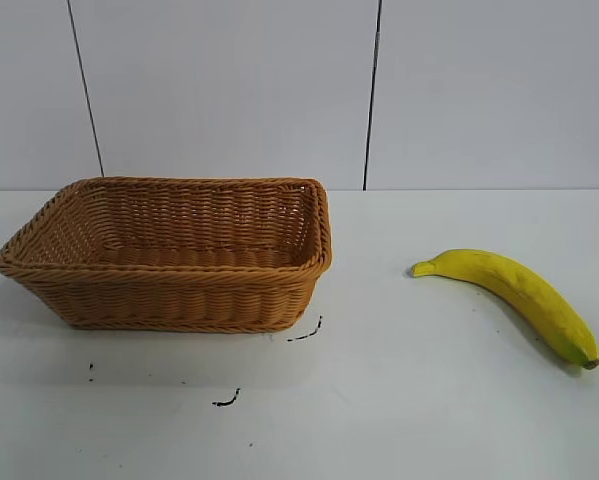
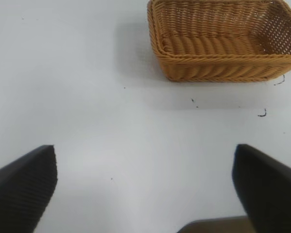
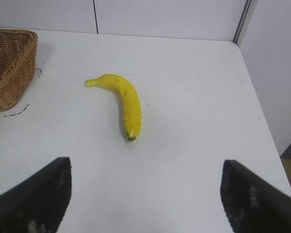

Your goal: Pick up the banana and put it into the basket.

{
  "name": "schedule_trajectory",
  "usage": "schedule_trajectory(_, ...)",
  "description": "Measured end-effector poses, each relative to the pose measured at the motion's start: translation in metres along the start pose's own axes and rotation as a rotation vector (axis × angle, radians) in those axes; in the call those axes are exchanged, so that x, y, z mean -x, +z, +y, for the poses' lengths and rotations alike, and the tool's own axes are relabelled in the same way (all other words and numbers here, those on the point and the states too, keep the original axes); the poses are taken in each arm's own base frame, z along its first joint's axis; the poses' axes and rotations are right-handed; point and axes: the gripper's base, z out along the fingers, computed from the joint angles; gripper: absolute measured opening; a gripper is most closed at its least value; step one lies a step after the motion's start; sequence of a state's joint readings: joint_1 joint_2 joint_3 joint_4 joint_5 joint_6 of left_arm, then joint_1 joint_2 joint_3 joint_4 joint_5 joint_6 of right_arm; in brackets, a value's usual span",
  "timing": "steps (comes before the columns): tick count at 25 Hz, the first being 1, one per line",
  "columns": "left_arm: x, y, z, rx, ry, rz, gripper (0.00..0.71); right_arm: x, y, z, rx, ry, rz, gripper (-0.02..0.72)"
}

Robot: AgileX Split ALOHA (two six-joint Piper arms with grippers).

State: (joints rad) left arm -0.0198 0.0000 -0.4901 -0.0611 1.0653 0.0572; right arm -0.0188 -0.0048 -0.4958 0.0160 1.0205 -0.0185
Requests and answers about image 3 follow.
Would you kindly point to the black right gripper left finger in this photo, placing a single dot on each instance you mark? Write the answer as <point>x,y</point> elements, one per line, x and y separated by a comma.
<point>36,194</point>

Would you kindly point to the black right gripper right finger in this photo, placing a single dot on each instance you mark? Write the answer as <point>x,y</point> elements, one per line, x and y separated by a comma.
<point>254,201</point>

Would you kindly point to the yellow banana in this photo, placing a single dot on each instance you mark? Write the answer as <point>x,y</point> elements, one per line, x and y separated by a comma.
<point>129,99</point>

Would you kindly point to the brown wicker basket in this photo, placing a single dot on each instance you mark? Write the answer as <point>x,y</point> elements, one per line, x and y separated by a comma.
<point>8,70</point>

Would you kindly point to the grey partition post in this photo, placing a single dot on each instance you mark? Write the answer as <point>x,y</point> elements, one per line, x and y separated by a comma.
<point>242,20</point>

